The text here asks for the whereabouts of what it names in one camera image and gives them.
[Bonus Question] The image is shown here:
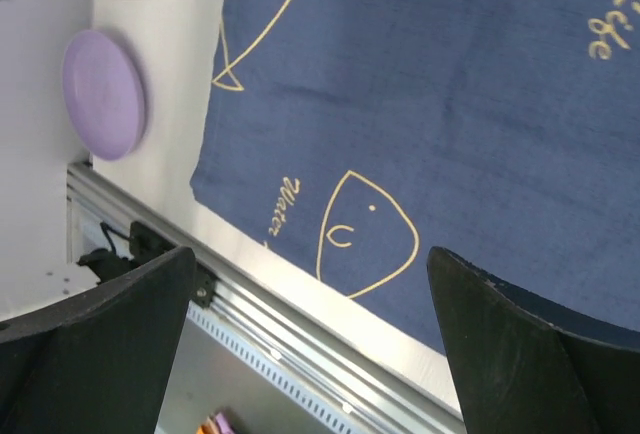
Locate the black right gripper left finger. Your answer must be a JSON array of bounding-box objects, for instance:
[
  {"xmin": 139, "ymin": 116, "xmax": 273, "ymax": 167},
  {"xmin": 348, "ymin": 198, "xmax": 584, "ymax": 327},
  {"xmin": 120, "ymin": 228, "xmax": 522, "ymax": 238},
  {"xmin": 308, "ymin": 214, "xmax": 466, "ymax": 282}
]
[{"xmin": 1, "ymin": 247, "xmax": 196, "ymax": 434}]

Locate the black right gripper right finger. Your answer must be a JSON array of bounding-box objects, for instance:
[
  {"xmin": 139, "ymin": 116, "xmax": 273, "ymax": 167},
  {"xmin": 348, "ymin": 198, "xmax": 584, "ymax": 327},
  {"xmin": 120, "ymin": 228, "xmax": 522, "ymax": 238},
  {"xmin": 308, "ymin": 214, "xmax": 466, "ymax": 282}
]
[{"xmin": 427, "ymin": 247, "xmax": 639, "ymax": 433}]

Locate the purple plate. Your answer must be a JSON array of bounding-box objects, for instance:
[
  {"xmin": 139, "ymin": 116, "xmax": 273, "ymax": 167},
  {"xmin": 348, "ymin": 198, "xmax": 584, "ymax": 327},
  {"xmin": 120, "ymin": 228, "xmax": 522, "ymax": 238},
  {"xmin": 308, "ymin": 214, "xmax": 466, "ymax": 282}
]
[{"xmin": 61, "ymin": 29, "xmax": 147, "ymax": 161}]

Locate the blue cloth placemat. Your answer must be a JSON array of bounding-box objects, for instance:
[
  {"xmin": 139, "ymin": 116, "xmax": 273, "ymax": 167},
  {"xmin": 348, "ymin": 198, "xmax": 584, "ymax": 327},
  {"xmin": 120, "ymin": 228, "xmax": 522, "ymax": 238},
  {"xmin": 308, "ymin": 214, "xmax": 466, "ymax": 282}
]
[{"xmin": 191, "ymin": 0, "xmax": 639, "ymax": 349}]

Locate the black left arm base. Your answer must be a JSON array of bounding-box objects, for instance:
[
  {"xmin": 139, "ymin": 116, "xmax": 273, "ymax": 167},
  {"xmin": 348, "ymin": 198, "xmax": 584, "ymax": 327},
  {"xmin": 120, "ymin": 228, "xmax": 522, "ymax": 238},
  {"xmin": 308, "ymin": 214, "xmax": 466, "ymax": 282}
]
[{"xmin": 77, "ymin": 221, "xmax": 217, "ymax": 308}]

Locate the perforated cable duct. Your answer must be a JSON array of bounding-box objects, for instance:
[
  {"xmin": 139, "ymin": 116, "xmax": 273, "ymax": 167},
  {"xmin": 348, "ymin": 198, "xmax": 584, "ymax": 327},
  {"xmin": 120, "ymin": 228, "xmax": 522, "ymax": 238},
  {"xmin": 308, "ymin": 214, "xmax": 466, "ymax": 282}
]
[{"xmin": 187, "ymin": 308, "xmax": 366, "ymax": 433}]

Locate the aluminium mounting rail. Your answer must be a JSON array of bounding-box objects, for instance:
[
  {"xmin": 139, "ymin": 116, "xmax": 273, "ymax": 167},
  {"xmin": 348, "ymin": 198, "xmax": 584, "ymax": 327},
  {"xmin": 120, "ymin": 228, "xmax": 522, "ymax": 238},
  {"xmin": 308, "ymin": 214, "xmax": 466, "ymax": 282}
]
[{"xmin": 67, "ymin": 163, "xmax": 464, "ymax": 433}]

